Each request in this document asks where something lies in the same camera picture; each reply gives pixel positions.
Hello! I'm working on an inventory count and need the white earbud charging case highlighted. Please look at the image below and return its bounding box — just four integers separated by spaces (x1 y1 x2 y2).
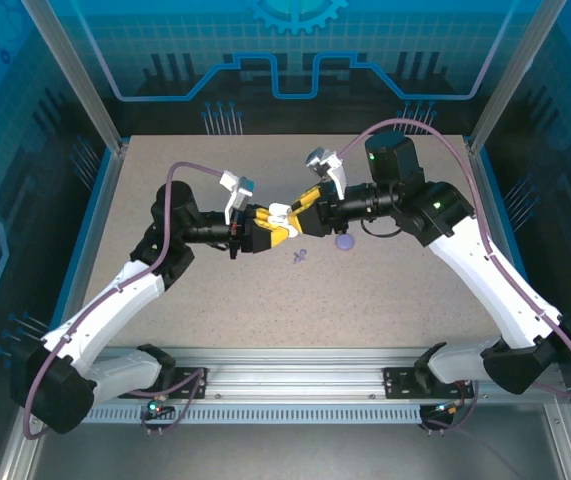
267 201 300 237

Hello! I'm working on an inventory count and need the blue left table edge trim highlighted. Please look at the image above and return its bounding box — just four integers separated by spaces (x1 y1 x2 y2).
39 147 117 361

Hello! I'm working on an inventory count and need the blue table edge trim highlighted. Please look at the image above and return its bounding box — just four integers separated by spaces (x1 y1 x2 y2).
477 149 556 364
39 147 117 361

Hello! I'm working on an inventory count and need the blue right table edge trim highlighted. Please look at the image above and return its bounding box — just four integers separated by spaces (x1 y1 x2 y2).
477 149 556 364

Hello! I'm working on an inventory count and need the small status light module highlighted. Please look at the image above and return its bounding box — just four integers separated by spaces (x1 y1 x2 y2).
432 399 466 419
145 397 176 419

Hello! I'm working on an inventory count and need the metal base tray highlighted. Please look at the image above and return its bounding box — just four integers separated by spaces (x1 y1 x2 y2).
0 399 571 480

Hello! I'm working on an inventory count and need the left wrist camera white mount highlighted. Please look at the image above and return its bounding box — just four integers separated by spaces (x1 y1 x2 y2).
218 169 256 224

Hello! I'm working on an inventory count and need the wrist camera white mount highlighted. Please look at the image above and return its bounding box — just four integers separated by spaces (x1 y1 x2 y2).
304 146 349 199
218 169 256 224

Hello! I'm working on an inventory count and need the thin black right gripper cable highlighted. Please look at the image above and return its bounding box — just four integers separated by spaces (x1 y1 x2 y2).
361 219 402 241

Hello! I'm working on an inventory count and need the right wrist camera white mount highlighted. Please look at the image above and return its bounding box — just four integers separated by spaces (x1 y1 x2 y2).
304 146 349 199

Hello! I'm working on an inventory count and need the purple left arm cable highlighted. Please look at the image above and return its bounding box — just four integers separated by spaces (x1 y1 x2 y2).
22 161 224 441

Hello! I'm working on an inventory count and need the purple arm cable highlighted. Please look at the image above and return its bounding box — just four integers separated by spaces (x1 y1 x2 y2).
337 117 571 436
22 161 224 441

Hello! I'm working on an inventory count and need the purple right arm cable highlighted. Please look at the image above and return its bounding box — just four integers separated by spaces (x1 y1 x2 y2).
337 117 571 436

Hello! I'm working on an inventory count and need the aluminium left side rail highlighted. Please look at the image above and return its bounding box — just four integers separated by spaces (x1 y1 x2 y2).
47 142 129 364

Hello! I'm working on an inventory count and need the aluminium rail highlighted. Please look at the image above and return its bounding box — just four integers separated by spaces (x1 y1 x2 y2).
29 346 566 407
47 142 129 364

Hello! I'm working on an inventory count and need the aluminium front rail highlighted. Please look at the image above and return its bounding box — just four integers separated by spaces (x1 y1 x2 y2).
29 346 566 407

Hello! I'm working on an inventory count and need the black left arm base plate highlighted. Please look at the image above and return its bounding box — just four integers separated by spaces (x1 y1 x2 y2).
117 366 210 400

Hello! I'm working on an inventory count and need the slotted grey cable duct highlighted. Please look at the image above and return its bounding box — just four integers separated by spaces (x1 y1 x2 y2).
84 405 424 426

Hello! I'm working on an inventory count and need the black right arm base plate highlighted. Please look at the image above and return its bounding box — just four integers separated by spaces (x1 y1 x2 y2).
383 366 481 400

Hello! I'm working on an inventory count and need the aluminium right frame post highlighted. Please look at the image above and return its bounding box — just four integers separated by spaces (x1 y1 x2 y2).
468 0 569 154

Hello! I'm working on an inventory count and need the aluminium frame post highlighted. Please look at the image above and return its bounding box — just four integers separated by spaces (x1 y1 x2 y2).
468 0 569 154
20 0 127 154

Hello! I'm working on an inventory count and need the aluminium left frame post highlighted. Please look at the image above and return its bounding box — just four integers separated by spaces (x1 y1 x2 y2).
20 0 127 154

